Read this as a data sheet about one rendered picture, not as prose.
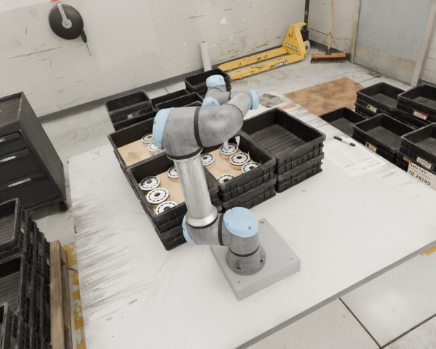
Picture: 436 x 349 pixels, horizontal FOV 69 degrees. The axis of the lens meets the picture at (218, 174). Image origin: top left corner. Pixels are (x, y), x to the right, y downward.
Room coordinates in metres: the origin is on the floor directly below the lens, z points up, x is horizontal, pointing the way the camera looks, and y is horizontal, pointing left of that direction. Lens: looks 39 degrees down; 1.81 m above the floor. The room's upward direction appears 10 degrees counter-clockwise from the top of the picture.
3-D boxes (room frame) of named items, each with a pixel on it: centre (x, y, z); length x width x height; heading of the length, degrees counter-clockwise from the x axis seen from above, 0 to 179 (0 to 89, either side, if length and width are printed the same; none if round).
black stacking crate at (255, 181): (1.26, -0.06, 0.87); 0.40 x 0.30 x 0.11; 23
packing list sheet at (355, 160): (1.35, -0.73, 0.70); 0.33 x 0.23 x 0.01; 18
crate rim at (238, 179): (1.26, -0.06, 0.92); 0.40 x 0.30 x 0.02; 23
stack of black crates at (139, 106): (2.82, 0.71, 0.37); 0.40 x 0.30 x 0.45; 108
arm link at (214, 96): (1.18, -0.05, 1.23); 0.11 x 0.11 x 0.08; 73
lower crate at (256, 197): (1.26, -0.06, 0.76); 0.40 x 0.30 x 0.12; 23
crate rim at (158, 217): (1.14, 0.22, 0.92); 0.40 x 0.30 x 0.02; 23
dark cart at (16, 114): (2.33, 1.60, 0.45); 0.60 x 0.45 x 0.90; 18
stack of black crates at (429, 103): (1.94, -1.62, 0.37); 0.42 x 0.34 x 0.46; 18
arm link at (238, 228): (0.77, -0.04, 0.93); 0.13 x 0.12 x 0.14; 73
